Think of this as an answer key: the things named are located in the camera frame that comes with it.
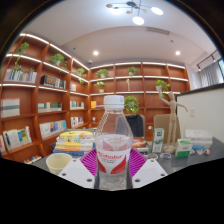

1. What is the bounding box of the clear red-labelled water bottle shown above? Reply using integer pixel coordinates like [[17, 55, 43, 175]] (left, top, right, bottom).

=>
[[94, 94, 134, 192]]

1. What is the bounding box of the white stack of books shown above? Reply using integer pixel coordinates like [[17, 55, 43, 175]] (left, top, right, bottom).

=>
[[184, 128, 214, 150]]

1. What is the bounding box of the colourful stack of books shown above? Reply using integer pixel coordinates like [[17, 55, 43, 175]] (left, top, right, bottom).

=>
[[52, 129, 97, 157]]

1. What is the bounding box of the black ceiling track rail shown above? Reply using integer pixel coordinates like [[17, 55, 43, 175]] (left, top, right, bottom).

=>
[[195, 49, 221, 72]]

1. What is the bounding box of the dark blue chair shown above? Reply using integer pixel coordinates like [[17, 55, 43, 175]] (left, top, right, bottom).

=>
[[124, 113, 147, 138]]

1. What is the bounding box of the dark stack of books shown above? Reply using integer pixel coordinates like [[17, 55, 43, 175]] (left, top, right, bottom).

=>
[[131, 137, 149, 153]]

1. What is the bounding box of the small green-white box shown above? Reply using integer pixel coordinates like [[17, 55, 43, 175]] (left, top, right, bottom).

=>
[[174, 138, 194, 159]]

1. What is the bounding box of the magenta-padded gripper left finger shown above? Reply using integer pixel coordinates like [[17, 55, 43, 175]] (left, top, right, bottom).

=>
[[57, 148, 100, 190]]

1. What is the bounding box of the window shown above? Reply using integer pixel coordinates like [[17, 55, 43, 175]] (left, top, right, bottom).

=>
[[218, 58, 224, 79]]

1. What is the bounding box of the ceiling air vent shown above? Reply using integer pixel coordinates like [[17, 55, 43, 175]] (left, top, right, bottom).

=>
[[145, 26, 171, 36]]

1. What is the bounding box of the tall green-white carton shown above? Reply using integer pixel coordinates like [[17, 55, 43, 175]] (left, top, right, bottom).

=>
[[151, 127, 165, 154]]

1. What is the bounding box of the branched ceiling lamp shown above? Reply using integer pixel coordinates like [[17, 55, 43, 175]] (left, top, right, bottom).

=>
[[105, 0, 164, 26]]

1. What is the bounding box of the white mug with red print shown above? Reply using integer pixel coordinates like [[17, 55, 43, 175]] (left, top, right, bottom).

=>
[[45, 152, 73, 176]]

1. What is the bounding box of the grey window curtain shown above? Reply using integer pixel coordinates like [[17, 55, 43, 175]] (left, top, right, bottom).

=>
[[198, 61, 224, 88]]

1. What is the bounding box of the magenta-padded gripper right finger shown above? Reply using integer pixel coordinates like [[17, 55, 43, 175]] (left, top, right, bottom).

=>
[[128, 148, 169, 189]]

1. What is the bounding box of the wooden artist mannequin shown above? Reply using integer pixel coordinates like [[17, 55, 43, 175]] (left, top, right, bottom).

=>
[[159, 89, 189, 154]]

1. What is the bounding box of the wooden shelf unit with books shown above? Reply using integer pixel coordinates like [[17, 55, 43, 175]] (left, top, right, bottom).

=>
[[0, 32, 191, 164]]

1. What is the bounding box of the tan chair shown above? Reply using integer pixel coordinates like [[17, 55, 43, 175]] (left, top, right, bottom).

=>
[[153, 114, 181, 144]]

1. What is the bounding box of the white partition with dark top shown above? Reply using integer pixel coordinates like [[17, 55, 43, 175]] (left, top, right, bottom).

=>
[[176, 83, 224, 143]]

